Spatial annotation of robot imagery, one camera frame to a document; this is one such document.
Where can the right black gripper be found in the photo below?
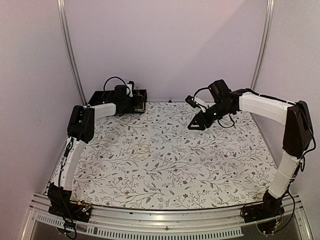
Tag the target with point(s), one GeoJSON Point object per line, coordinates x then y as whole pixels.
{"type": "Point", "coordinates": [201, 122]}

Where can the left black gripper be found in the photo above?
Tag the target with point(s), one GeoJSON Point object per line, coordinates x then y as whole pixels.
{"type": "Point", "coordinates": [136, 102]}

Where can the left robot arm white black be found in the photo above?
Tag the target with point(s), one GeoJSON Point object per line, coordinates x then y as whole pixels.
{"type": "Point", "coordinates": [80, 131]}

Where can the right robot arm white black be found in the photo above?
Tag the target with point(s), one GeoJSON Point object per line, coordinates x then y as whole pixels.
{"type": "Point", "coordinates": [294, 116]}

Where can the black compartment storage bin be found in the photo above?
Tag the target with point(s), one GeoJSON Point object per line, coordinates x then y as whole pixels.
{"type": "Point", "coordinates": [120, 98]}

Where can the floral patterned table mat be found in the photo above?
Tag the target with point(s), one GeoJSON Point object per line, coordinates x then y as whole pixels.
{"type": "Point", "coordinates": [153, 161]}

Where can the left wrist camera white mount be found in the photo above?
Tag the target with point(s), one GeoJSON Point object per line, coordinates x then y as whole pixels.
{"type": "Point", "coordinates": [129, 88]}

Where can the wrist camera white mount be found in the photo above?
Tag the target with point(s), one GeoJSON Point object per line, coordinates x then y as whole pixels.
{"type": "Point", "coordinates": [196, 102]}
{"type": "Point", "coordinates": [129, 88]}

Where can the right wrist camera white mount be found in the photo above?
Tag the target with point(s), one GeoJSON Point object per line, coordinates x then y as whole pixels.
{"type": "Point", "coordinates": [196, 102]}

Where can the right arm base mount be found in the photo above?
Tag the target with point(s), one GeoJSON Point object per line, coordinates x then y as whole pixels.
{"type": "Point", "coordinates": [266, 216]}

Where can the left aluminium corner post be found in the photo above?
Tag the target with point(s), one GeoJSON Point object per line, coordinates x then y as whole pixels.
{"type": "Point", "coordinates": [61, 6]}

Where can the aluminium corner post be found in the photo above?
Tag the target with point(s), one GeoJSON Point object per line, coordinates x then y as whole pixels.
{"type": "Point", "coordinates": [270, 5]}
{"type": "Point", "coordinates": [61, 6]}

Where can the aluminium front rail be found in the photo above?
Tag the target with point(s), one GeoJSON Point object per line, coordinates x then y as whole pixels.
{"type": "Point", "coordinates": [110, 223]}

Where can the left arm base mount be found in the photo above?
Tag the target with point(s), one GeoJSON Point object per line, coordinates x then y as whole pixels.
{"type": "Point", "coordinates": [77, 211]}

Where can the right aluminium corner post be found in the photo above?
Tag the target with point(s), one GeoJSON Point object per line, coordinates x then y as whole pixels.
{"type": "Point", "coordinates": [270, 5]}

